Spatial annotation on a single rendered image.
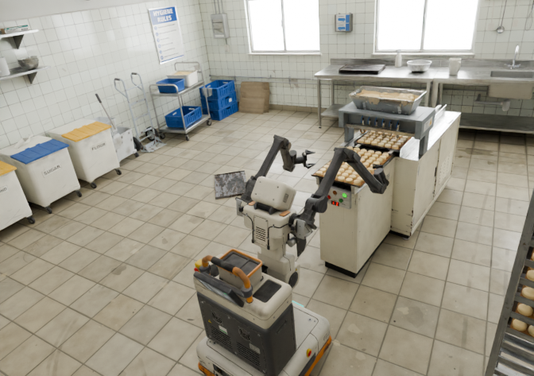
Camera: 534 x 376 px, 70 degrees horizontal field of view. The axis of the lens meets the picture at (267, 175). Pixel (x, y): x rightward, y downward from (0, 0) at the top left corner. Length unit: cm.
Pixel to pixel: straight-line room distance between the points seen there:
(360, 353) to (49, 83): 483
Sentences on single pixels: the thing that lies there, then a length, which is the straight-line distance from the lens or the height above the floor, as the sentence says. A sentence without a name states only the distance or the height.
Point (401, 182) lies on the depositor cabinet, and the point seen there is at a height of 61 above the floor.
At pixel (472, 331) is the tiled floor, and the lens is 313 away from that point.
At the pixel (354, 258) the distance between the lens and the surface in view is 316.
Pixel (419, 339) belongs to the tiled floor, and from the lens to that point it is 299.
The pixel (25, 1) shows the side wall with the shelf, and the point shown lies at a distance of 577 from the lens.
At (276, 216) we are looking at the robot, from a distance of 208.
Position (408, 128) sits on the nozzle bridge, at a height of 107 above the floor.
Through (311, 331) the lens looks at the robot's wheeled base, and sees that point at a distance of 259.
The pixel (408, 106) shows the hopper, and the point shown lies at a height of 127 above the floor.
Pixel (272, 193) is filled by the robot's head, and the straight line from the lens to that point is 209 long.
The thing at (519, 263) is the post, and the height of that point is 124.
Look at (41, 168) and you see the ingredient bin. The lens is 507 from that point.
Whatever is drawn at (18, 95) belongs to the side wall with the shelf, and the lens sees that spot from 563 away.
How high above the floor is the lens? 226
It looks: 27 degrees down
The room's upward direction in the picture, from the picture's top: 6 degrees counter-clockwise
